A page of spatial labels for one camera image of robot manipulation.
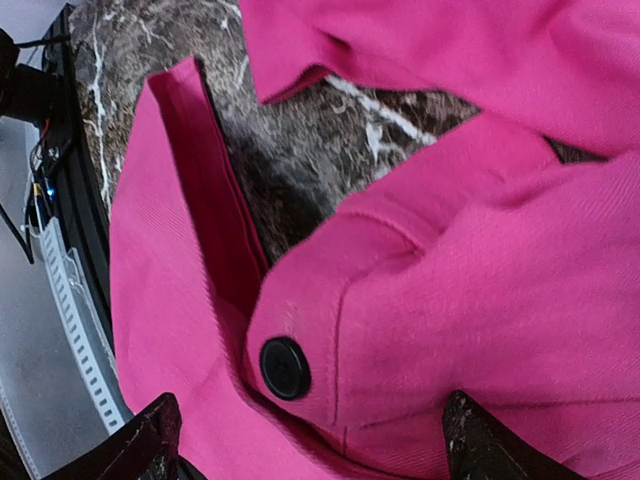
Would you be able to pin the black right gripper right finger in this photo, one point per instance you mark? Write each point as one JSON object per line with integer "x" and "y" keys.
{"x": 480, "y": 447}

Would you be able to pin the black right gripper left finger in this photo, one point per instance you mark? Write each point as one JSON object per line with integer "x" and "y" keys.
{"x": 146, "y": 444}

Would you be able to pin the pink trousers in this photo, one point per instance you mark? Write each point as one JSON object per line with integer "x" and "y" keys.
{"x": 502, "y": 261}

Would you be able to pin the white slotted cable duct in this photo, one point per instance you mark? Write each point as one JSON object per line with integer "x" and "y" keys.
{"x": 82, "y": 327}

